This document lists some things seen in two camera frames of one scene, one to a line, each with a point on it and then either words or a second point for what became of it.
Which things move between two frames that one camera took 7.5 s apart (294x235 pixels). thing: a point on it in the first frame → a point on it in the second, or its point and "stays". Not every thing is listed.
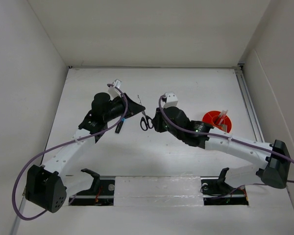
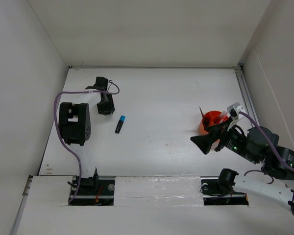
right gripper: (158, 125) → (204, 141)
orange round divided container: (212, 117) stays
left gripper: (133, 108) → (103, 110)
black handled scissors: (146, 121) → (205, 119)
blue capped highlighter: (119, 126) stays
